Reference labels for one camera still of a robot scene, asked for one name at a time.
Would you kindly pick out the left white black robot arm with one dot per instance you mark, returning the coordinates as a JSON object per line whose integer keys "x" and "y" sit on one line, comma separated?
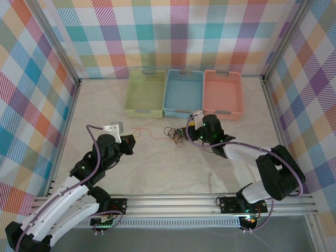
{"x": 65, "y": 194}

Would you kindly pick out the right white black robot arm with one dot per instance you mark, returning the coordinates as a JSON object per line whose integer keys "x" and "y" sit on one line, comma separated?
{"x": 241, "y": 153}

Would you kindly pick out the blue plastic basket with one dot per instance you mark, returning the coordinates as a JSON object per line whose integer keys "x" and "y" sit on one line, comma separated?
{"x": 183, "y": 92}

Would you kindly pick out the pink plastic basket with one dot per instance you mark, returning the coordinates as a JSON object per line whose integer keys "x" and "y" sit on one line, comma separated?
{"x": 223, "y": 92}

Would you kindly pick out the green plastic basket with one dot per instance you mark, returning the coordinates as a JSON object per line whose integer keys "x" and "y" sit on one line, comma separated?
{"x": 144, "y": 92}

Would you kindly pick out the aluminium floor frame bar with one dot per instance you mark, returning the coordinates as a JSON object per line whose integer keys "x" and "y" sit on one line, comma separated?
{"x": 64, "y": 139}
{"x": 280, "y": 131}

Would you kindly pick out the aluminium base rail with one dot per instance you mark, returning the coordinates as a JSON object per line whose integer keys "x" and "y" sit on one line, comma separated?
{"x": 170, "y": 203}

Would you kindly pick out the aluminium frame post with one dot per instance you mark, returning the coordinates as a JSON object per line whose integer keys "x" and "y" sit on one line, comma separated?
{"x": 284, "y": 39}
{"x": 56, "y": 44}

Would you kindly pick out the aluminium frame leg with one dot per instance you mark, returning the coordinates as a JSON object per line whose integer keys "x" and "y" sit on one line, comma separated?
{"x": 313, "y": 231}

